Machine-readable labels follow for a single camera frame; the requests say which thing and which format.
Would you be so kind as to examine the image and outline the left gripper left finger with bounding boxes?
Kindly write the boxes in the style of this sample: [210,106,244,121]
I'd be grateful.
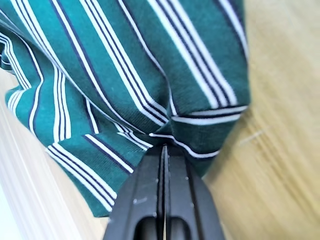
[102,144,166,240]

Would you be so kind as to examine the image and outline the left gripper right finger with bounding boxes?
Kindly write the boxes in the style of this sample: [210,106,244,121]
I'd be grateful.
[163,144,226,240]

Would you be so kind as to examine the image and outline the green striped T-shirt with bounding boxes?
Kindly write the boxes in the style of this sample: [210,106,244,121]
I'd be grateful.
[0,0,252,218]

